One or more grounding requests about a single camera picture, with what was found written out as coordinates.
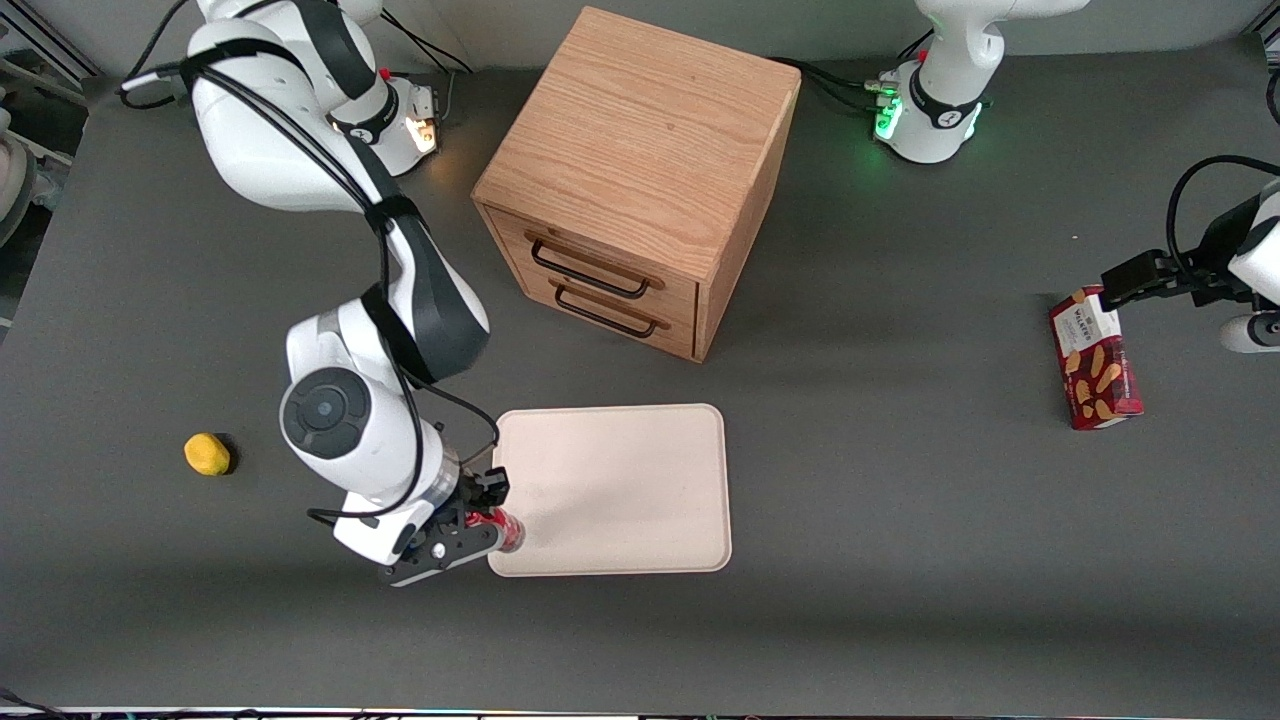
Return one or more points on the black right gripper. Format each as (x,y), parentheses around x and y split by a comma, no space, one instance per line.
(471,497)

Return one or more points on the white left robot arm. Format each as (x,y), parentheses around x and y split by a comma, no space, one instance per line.
(940,110)

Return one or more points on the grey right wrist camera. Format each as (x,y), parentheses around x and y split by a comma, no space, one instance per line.
(372,538)

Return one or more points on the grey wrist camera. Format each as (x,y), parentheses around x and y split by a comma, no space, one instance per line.
(372,538)
(1250,332)

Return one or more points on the aluminium frame rail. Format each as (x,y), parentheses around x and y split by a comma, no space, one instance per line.
(60,45)

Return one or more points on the wooden drawer cabinet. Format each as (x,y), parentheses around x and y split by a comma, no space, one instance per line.
(640,130)

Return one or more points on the cream plastic tray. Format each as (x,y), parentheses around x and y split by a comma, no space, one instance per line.
(620,490)

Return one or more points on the red coke bottle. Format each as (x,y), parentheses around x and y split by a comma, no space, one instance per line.
(508,530)

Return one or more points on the red cookie box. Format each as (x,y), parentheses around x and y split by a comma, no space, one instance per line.
(1097,365)

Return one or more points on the yellow lemon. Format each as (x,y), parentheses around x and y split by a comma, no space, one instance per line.
(207,454)

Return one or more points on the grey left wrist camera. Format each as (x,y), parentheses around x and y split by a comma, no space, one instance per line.
(1250,332)

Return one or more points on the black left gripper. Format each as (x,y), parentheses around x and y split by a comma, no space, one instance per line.
(1186,277)

